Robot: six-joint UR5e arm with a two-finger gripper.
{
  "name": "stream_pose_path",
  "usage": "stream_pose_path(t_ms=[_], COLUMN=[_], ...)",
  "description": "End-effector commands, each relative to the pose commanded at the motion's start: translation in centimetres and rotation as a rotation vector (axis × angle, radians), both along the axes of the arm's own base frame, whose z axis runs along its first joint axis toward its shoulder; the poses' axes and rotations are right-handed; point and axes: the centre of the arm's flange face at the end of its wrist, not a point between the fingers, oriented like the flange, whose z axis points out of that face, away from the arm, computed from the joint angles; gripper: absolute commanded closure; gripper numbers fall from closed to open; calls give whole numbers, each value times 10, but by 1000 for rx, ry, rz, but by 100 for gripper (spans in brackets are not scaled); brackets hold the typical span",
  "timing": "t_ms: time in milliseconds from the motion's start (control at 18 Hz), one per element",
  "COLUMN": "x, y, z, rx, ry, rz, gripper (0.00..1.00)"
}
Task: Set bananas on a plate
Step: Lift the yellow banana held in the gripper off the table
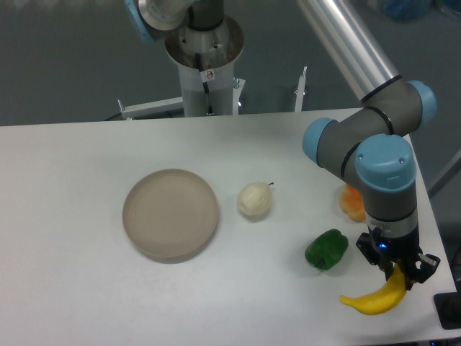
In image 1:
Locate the white metal bracket left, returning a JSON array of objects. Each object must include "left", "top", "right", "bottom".
[{"left": 117, "top": 97, "right": 183, "bottom": 120}]

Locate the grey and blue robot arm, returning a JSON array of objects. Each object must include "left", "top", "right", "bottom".
[{"left": 125, "top": 1, "right": 439, "bottom": 289}]

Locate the orange fruit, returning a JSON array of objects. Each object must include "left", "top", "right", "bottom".
[{"left": 339, "top": 184, "right": 366, "bottom": 223}]

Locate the black cable on pedestal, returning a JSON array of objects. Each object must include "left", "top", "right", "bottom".
[{"left": 194, "top": 53, "right": 215, "bottom": 116}]

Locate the white metal bracket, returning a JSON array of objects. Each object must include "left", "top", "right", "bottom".
[
  {"left": 294, "top": 66, "right": 308, "bottom": 112},
  {"left": 117, "top": 97, "right": 183, "bottom": 120}
]

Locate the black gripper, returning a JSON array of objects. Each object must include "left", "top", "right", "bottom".
[{"left": 356, "top": 215, "right": 440, "bottom": 290}]

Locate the black device at table edge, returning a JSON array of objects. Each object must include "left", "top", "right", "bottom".
[{"left": 434, "top": 292, "right": 460, "bottom": 330}]

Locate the white metal bracket right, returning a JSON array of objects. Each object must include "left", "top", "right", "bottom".
[{"left": 294, "top": 66, "right": 308, "bottom": 112}]

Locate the green bell pepper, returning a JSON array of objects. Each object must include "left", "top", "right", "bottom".
[{"left": 305, "top": 229, "right": 349, "bottom": 270}]

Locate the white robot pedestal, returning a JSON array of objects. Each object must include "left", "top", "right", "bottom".
[{"left": 165, "top": 15, "right": 244, "bottom": 117}]

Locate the beige round plate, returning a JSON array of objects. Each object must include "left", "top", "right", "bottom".
[{"left": 122, "top": 169, "right": 219, "bottom": 263}]

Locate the white pear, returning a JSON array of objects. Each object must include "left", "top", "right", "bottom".
[{"left": 237, "top": 182, "right": 273, "bottom": 218}]

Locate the yellow banana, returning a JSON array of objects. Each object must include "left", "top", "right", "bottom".
[{"left": 339, "top": 265, "right": 407, "bottom": 316}]

